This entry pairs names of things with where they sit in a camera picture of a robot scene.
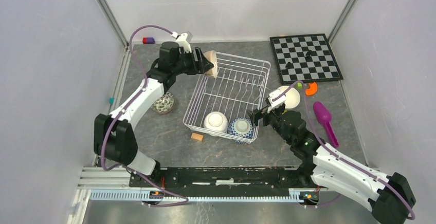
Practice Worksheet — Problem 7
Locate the black chess piece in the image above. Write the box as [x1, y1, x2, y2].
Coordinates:
[305, 50, 313, 58]
[285, 62, 293, 69]

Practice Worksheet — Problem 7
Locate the blue patterned bowl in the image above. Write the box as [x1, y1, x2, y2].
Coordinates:
[227, 117, 254, 144]

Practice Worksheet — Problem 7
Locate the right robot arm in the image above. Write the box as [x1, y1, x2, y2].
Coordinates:
[247, 105, 416, 223]

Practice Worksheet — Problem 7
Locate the black and white chessboard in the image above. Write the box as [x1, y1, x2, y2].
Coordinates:
[269, 33, 343, 85]

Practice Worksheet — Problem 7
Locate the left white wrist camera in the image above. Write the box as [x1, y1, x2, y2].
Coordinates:
[171, 31, 193, 53]

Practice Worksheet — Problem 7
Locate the red floral pattern bowl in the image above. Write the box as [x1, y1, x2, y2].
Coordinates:
[151, 92, 175, 114]

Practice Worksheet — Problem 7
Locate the white bowl outside rack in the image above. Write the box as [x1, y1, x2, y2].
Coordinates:
[279, 88, 301, 110]

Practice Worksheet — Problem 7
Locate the orange curved toy piece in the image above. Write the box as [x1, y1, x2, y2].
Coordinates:
[305, 82, 318, 97]

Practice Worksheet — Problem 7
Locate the white wire dish rack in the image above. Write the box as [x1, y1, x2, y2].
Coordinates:
[183, 52, 271, 144]

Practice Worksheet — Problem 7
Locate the black chess piece upper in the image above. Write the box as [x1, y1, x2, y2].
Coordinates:
[305, 50, 313, 58]

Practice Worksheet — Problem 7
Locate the beige bowl with leaf motif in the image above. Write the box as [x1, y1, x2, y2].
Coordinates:
[203, 50, 219, 79]

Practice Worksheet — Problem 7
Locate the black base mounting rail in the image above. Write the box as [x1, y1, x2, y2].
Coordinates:
[128, 166, 321, 198]

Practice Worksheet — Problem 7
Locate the plain white bowl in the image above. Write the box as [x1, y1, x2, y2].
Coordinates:
[203, 111, 229, 137]

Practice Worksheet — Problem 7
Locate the small wooden block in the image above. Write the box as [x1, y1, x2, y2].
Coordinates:
[191, 133, 204, 142]

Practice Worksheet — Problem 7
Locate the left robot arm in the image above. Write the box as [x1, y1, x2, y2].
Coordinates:
[94, 42, 217, 187]

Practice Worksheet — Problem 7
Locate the black chess piece lower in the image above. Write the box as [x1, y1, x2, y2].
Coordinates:
[285, 62, 293, 69]

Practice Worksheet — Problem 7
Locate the purple plastic scoop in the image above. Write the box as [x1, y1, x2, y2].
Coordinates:
[313, 101, 339, 148]

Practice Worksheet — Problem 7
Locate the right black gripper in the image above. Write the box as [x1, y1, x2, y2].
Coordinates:
[246, 103, 292, 144]

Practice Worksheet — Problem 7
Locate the red and purple block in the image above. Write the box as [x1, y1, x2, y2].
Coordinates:
[142, 37, 156, 44]

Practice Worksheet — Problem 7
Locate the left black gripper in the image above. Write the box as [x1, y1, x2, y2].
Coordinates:
[172, 47, 214, 77]

